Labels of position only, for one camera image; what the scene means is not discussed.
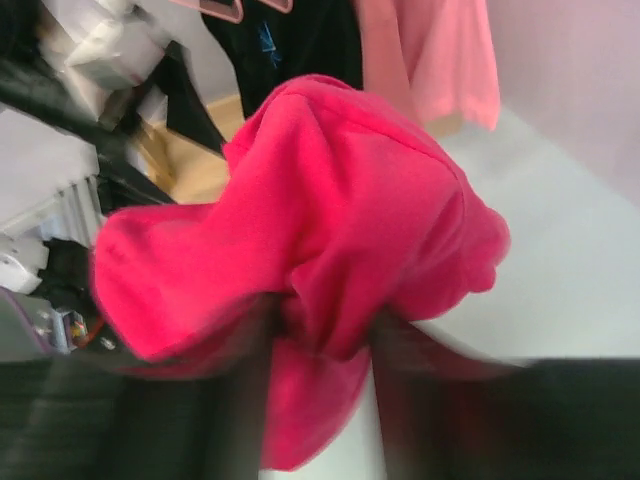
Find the wooden clothes rack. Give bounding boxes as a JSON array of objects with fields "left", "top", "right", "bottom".
[{"left": 137, "top": 122, "right": 229, "bottom": 204}]

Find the magenta t shirt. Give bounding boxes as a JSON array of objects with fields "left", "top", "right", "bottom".
[{"left": 91, "top": 75, "right": 510, "bottom": 471}]

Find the salmon pink t shirt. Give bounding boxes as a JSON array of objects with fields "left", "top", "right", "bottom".
[{"left": 353, "top": 0, "right": 501, "bottom": 130}]

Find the pink wire hanger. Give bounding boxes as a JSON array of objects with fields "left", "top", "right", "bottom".
[
  {"left": 258, "top": 0, "right": 294, "bottom": 14},
  {"left": 172, "top": 0, "right": 244, "bottom": 24}
]

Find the lower pink wire hanger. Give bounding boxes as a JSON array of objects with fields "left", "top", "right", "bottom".
[{"left": 258, "top": 0, "right": 294, "bottom": 14}]

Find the upper pink wire hanger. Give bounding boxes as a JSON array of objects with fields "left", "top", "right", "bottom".
[{"left": 172, "top": 0, "right": 244, "bottom": 24}]

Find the black t shirt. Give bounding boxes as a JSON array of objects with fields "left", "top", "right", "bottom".
[{"left": 201, "top": 0, "right": 363, "bottom": 117}]

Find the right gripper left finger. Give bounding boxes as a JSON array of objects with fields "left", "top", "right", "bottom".
[{"left": 1, "top": 294, "right": 278, "bottom": 479}]

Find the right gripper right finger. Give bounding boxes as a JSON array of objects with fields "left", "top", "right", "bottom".
[{"left": 370, "top": 314, "right": 639, "bottom": 480}]

